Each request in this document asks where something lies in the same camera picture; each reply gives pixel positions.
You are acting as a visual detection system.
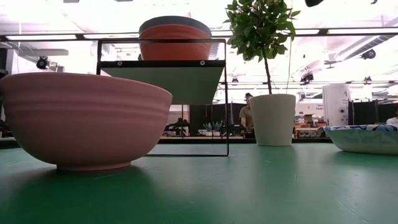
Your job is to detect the blue ribbed bowl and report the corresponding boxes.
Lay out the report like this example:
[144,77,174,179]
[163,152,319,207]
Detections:
[138,15,213,37]

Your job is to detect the orange ribbed bowl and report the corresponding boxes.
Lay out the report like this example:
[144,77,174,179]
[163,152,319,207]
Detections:
[139,24,213,62]

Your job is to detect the blue patterned paper bowl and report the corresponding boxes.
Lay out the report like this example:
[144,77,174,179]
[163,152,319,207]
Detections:
[322,124,398,156]

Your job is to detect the pink ribbed bowl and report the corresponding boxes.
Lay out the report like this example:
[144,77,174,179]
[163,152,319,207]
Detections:
[0,72,174,172]

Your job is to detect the green leafy plant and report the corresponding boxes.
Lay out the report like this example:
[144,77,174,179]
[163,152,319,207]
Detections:
[223,0,302,95]

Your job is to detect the white round pillar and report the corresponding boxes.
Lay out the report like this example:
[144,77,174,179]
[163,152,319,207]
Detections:
[322,83,352,127]

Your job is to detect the white plant pot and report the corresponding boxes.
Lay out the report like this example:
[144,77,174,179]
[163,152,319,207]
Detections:
[249,93,297,147]

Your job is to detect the person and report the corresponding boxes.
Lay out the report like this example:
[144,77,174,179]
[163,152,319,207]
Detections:
[239,92,254,131]

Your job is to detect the green table mat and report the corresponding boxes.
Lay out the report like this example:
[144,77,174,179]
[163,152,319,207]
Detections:
[0,142,398,224]

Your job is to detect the black frame wooden shelf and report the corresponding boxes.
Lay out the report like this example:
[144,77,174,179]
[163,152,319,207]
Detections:
[96,37,230,157]

